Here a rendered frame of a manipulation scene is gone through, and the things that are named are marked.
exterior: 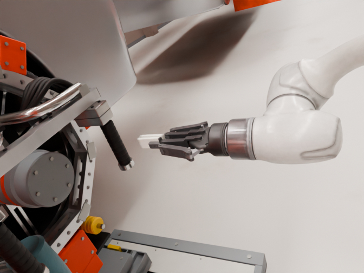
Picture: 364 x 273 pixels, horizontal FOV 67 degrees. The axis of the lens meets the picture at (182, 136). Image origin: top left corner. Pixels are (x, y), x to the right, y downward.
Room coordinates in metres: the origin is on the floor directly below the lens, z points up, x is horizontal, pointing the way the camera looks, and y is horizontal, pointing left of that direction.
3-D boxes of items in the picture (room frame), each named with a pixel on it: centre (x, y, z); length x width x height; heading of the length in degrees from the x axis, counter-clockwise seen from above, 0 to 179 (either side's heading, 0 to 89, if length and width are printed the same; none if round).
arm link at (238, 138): (0.49, -0.12, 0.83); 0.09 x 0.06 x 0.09; 148
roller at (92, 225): (0.81, 0.49, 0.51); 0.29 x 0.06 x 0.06; 58
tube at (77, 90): (0.67, 0.31, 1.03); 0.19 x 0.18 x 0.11; 58
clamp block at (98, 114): (0.69, 0.20, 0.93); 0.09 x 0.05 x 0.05; 58
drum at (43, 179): (0.62, 0.41, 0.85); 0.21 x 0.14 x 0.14; 58
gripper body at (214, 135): (0.53, -0.06, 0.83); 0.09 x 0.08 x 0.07; 58
